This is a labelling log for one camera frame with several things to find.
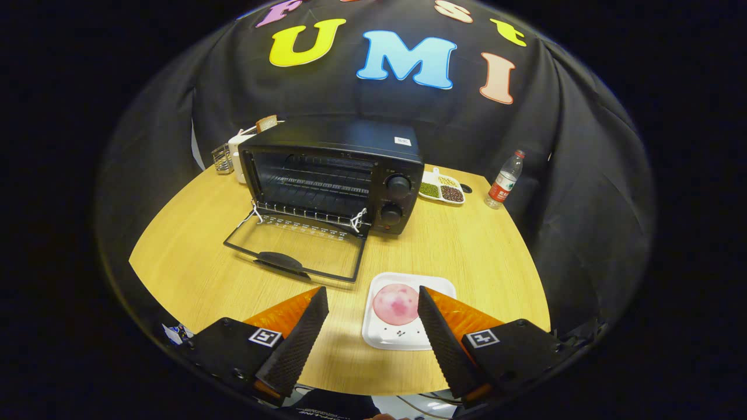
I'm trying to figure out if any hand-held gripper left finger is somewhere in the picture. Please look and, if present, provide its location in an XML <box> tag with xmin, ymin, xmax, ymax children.
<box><xmin>175</xmin><ymin>286</ymin><xmax>330</xmax><ymax>408</ymax></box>

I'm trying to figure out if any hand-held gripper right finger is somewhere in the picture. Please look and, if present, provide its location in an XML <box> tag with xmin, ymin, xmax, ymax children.
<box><xmin>417</xmin><ymin>286</ymin><xmax>584</xmax><ymax>406</ymax></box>

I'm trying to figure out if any white food tray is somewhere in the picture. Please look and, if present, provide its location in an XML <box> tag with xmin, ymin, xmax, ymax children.
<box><xmin>362</xmin><ymin>272</ymin><xmax>457</xmax><ymax>351</ymax></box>

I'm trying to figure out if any pink ham slice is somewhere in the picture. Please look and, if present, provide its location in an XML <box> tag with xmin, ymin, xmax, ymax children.
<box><xmin>373</xmin><ymin>283</ymin><xmax>421</xmax><ymax>326</ymax></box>

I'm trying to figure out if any black toaster oven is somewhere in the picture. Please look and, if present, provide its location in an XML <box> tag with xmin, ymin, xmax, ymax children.
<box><xmin>223</xmin><ymin>120</ymin><xmax>425</xmax><ymax>284</ymax></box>

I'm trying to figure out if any white bread toaster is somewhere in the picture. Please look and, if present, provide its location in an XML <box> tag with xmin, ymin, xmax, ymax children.
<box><xmin>228</xmin><ymin>121</ymin><xmax>285</xmax><ymax>184</ymax></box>

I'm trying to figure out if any dark printed clothing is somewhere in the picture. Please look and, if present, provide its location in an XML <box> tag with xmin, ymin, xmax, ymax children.
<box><xmin>280</xmin><ymin>388</ymin><xmax>380</xmax><ymax>420</ymax></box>

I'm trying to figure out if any white divided bean dish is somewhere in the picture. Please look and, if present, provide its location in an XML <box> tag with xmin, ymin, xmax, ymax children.
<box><xmin>418</xmin><ymin>168</ymin><xmax>466</xmax><ymax>205</ymax></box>

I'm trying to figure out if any clear water bottle red label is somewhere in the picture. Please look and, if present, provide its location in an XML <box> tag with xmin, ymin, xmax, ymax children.
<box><xmin>484</xmin><ymin>149</ymin><xmax>526</xmax><ymax>209</ymax></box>

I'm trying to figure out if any thin dark cable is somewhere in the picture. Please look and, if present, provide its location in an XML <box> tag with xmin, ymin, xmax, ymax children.
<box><xmin>397</xmin><ymin>392</ymin><xmax>462</xmax><ymax>412</ymax></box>

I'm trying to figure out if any oven wire rack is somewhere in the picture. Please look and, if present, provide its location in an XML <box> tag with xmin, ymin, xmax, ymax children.
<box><xmin>257</xmin><ymin>169</ymin><xmax>374</xmax><ymax>225</ymax></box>

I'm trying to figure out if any wire mesh holder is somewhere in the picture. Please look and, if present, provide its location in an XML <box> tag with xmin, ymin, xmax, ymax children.
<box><xmin>211</xmin><ymin>143</ymin><xmax>234</xmax><ymax>175</ymax></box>

